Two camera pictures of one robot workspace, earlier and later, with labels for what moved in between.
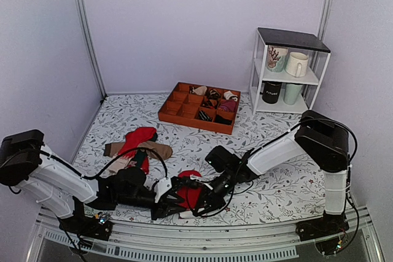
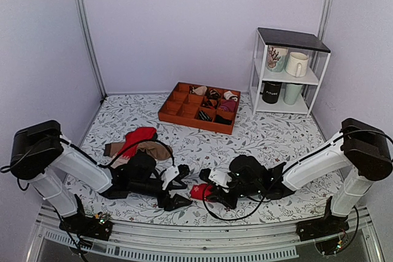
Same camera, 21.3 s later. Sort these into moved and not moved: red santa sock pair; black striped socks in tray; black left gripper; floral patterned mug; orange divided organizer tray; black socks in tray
Moved: red santa sock pair; black left gripper
Not moved: orange divided organizer tray; black striped socks in tray; black socks in tray; floral patterned mug
